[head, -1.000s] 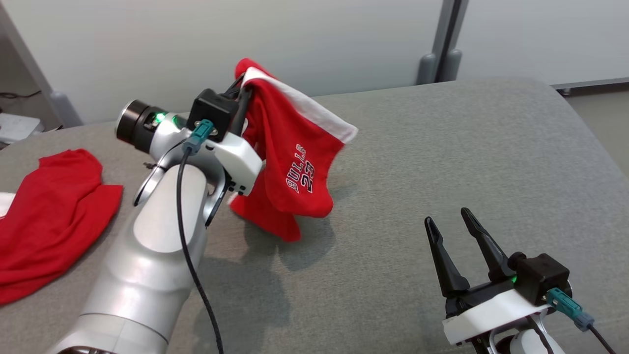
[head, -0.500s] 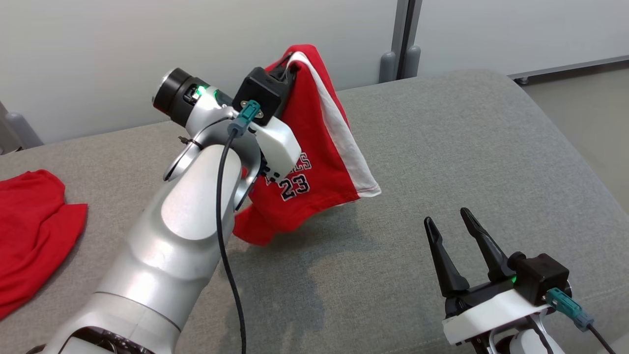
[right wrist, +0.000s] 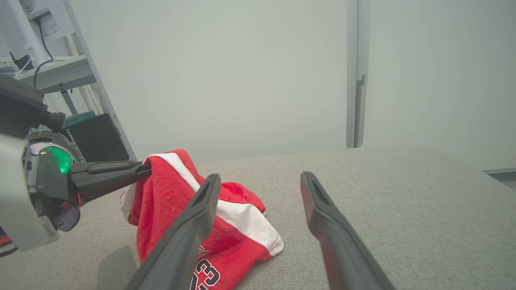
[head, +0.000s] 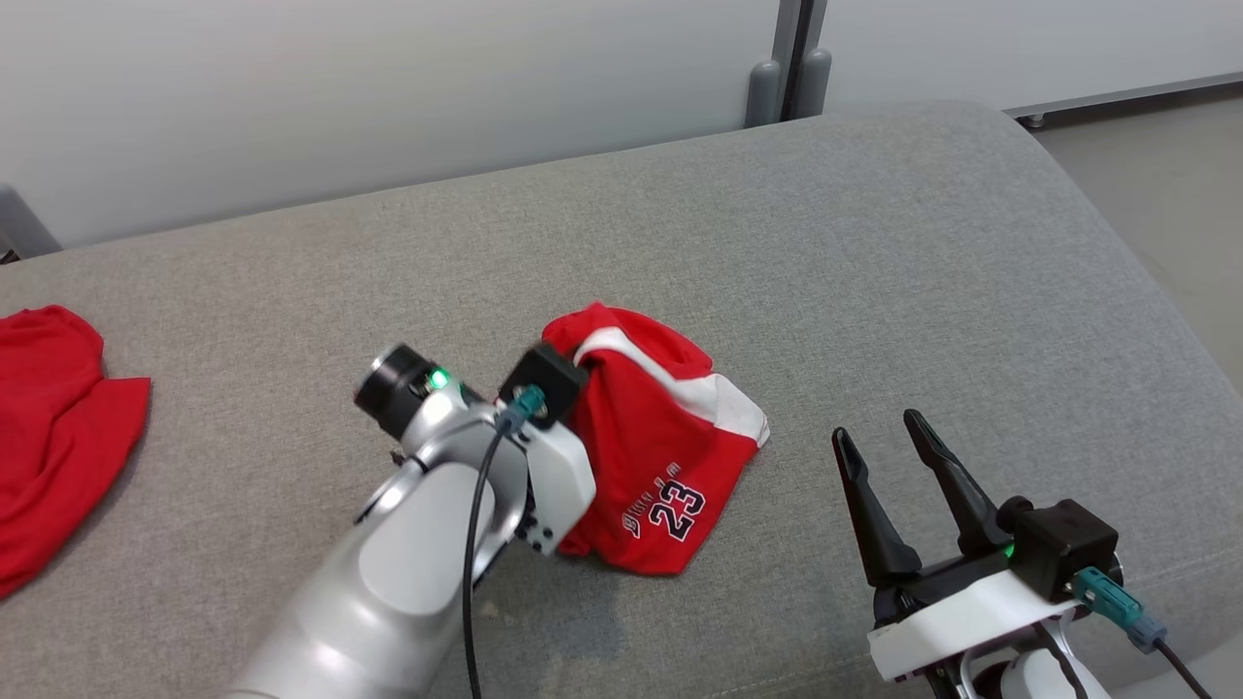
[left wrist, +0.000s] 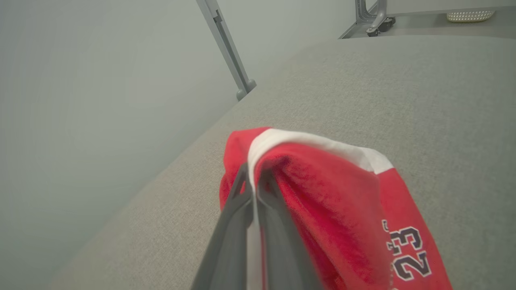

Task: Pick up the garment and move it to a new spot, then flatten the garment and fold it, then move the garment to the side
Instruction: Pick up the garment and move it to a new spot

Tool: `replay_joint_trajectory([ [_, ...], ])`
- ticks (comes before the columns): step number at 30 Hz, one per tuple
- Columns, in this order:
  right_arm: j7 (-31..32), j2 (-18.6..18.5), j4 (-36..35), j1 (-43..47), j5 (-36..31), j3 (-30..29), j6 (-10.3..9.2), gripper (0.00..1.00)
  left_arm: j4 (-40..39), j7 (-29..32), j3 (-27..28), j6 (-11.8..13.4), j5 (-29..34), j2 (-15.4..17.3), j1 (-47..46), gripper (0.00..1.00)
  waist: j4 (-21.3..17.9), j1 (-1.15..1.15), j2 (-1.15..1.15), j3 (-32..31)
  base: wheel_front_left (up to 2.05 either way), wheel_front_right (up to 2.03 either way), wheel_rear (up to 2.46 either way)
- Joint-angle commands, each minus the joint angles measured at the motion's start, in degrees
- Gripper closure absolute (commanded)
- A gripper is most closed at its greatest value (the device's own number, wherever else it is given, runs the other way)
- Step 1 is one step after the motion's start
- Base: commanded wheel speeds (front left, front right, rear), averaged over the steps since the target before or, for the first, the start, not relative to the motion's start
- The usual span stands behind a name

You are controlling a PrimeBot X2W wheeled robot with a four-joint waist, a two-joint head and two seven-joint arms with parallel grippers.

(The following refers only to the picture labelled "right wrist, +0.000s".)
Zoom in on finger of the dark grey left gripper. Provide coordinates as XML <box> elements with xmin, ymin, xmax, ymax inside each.
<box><xmin>76</xmin><ymin>171</ymin><xmax>152</xmax><ymax>204</ymax></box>
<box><xmin>71</xmin><ymin>160</ymin><xmax>152</xmax><ymax>186</ymax></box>

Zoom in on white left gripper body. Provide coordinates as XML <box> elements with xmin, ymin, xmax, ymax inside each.
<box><xmin>0</xmin><ymin>135</ymin><xmax>61</xmax><ymax>252</ymax></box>

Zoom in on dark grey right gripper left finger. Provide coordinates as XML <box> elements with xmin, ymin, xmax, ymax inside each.
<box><xmin>125</xmin><ymin>173</ymin><xmax>222</xmax><ymax>290</ymax></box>

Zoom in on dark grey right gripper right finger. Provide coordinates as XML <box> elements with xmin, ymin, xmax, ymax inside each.
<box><xmin>300</xmin><ymin>172</ymin><xmax>396</xmax><ymax>290</ymax></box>

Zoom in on red shorts with white stripe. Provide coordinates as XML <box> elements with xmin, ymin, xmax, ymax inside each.
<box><xmin>120</xmin><ymin>149</ymin><xmax>284</xmax><ymax>290</ymax></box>

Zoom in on green box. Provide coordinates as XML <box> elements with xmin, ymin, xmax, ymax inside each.
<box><xmin>60</xmin><ymin>111</ymin><xmax>96</xmax><ymax>130</ymax></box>

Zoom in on grey shelf board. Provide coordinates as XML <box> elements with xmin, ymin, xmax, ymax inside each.
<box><xmin>18</xmin><ymin>54</ymin><xmax>98</xmax><ymax>94</ymax></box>

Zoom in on white round pole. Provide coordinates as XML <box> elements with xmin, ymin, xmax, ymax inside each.
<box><xmin>0</xmin><ymin>0</ymin><xmax>50</xmax><ymax>70</ymax></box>

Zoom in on white paper label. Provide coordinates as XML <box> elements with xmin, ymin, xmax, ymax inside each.
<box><xmin>27</xmin><ymin>0</ymin><xmax>76</xmax><ymax>41</ymax></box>

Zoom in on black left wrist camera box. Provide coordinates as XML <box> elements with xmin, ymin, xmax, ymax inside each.
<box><xmin>0</xmin><ymin>77</ymin><xmax>66</xmax><ymax>139</ymax></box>

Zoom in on black hanging cable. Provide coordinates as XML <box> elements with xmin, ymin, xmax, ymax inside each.
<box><xmin>33</xmin><ymin>18</ymin><xmax>55</xmax><ymax>89</ymax></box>

